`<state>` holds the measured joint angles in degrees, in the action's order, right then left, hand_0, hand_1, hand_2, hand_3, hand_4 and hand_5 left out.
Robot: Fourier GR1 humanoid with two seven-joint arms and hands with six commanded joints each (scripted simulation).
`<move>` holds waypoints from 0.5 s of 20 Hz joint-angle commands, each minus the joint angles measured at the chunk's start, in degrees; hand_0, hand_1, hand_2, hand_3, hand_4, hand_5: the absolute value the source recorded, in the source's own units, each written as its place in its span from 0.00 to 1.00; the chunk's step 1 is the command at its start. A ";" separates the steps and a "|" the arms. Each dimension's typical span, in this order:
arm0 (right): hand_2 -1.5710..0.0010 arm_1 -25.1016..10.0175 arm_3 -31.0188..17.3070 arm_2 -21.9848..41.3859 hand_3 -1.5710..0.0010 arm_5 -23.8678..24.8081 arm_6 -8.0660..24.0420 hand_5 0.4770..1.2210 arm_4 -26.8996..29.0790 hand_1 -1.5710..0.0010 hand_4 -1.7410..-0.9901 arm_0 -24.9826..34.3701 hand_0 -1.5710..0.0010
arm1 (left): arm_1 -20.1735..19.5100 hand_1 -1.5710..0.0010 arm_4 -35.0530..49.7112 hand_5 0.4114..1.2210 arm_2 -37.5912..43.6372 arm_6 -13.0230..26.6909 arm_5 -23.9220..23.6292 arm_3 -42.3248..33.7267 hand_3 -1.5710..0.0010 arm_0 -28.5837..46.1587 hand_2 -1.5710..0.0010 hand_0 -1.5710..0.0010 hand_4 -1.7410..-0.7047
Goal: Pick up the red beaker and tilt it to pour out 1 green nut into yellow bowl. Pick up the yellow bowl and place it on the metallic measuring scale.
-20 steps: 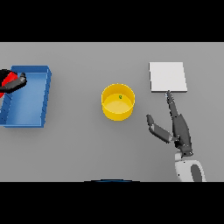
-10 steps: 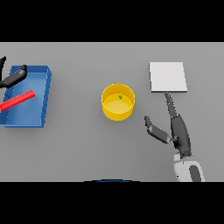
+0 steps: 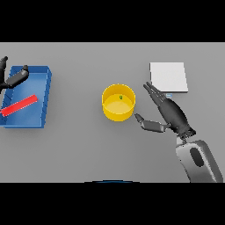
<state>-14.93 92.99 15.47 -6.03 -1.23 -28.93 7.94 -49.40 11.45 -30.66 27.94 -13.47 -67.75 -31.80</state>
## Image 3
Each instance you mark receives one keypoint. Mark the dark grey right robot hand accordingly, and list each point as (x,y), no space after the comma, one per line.
(172,112)

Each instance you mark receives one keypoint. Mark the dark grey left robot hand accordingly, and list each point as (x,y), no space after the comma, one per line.
(14,78)

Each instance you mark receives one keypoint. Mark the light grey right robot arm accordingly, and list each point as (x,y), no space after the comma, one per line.
(202,164)

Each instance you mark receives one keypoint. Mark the red beaker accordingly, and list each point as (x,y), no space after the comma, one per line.
(20,105)

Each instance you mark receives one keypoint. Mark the pale square measuring scale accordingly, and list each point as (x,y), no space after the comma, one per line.
(168,76)

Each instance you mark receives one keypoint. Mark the yellow bowl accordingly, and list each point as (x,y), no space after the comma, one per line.
(118,102)

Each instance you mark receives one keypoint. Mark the blue tray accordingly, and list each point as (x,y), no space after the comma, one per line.
(26,114)

